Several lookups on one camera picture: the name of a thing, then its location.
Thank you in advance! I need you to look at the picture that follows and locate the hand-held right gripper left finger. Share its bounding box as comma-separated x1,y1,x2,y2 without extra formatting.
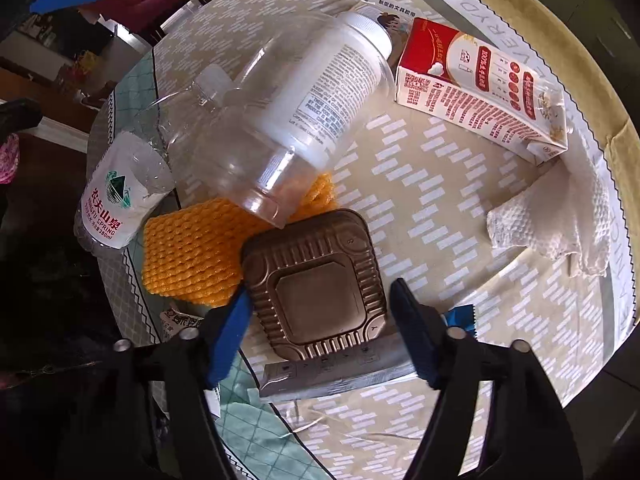
55,285,256,480

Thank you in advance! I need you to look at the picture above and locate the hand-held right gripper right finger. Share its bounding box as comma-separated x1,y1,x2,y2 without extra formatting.
389,278,586,480

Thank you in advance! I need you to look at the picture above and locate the brown plastic tray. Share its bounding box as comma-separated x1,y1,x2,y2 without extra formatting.
240,208,390,363

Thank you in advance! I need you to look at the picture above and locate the orange foam net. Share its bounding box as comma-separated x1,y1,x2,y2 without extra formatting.
142,172,334,309

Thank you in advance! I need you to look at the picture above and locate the crushed water bottle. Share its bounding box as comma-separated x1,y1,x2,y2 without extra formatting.
74,130,174,252

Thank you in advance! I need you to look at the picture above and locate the white paper towel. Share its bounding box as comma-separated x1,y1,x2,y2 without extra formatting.
486,132,613,278

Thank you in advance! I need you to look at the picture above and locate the clear plastic jar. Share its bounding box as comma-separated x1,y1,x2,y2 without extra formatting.
155,10,397,229

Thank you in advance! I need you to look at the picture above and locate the red and white milk carton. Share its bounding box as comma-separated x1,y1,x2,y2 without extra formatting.
395,16,571,166

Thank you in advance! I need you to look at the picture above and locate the white pill bottle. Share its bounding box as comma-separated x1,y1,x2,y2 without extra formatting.
252,10,393,168

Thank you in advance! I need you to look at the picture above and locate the blue wrapper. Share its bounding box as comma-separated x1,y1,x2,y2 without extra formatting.
442,305,478,336

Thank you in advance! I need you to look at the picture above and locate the pink patterned clothing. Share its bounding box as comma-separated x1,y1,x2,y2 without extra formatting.
0,135,22,184

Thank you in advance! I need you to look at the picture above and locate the teal checked tablecloth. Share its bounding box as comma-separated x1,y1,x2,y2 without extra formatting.
85,52,331,480

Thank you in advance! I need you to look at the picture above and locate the beige patterned tablecloth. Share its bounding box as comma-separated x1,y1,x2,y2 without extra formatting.
85,0,640,480

